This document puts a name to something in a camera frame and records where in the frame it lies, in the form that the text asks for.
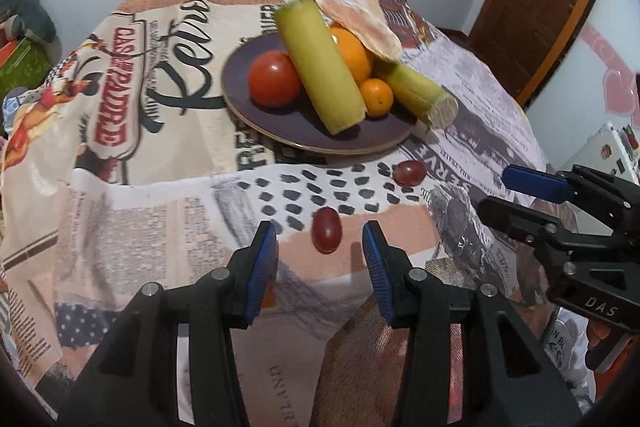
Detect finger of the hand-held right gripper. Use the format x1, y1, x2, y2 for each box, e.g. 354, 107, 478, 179
476, 198, 561, 248
501, 164, 581, 202

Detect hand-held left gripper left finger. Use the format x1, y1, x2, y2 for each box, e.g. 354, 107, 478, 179
57, 221, 278, 427

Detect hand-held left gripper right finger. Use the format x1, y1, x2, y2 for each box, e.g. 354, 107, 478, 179
361, 220, 583, 427

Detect dark red grape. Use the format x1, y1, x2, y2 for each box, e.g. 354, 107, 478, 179
312, 207, 343, 254
392, 160, 427, 186

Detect dark purple plate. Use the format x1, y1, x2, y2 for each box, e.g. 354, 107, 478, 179
221, 31, 418, 156

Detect yellow-green sugarcane piece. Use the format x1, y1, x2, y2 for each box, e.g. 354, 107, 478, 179
372, 58, 459, 128

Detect small orange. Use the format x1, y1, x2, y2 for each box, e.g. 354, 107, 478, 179
359, 78, 396, 118

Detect red tomato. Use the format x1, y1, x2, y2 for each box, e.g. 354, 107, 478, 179
248, 51, 303, 108

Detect yellow corn piece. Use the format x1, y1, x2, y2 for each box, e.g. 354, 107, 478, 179
274, 0, 367, 136

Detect large orange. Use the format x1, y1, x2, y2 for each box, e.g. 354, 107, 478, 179
327, 24, 375, 85

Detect peeled citrus piece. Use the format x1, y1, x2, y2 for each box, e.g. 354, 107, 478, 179
314, 0, 403, 62

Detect white sticker-covered case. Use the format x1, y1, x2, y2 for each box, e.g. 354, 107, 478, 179
575, 122, 640, 185

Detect newspaper-print cloth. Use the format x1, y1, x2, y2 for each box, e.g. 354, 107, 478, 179
0, 0, 596, 427

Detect white heart-print wardrobe door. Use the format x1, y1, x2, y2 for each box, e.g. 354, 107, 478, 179
520, 0, 640, 188

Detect green patterned box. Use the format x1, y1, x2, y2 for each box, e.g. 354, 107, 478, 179
0, 38, 53, 100

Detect grey plush toy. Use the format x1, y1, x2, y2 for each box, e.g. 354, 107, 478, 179
0, 0, 57, 42

